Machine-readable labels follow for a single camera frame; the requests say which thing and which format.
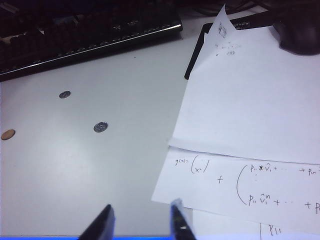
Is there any blank white paper sheet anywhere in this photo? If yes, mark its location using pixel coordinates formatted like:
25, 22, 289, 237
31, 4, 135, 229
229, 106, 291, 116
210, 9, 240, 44
167, 23, 320, 166

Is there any black mouse pad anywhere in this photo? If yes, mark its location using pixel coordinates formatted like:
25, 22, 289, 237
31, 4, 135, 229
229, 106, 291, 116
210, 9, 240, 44
184, 14, 279, 81

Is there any copper coin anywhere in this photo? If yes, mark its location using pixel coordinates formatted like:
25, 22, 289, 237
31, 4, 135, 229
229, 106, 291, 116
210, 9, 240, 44
0, 128, 16, 141

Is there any white sheet with formulas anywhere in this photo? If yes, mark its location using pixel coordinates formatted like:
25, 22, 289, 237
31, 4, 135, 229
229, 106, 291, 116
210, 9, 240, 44
150, 144, 320, 236

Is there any white sheet with ruled line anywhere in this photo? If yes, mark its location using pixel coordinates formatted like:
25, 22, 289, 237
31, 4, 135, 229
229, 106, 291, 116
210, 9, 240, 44
191, 208, 320, 240

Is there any large silver coin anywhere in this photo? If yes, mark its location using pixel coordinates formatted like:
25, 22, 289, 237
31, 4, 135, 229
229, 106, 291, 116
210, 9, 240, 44
93, 121, 109, 134

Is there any black computer mouse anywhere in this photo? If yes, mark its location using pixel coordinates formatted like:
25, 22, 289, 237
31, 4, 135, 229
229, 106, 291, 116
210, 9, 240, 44
273, 14, 320, 57

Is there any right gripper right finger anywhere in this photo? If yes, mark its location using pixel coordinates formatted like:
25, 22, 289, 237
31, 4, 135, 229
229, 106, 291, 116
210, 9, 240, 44
169, 198, 197, 240

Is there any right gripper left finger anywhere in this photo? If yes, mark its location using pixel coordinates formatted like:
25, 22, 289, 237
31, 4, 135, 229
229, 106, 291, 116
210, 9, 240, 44
79, 204, 117, 240

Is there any black keyboard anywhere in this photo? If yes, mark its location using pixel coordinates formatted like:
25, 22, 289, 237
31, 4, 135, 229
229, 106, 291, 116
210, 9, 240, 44
0, 0, 184, 83

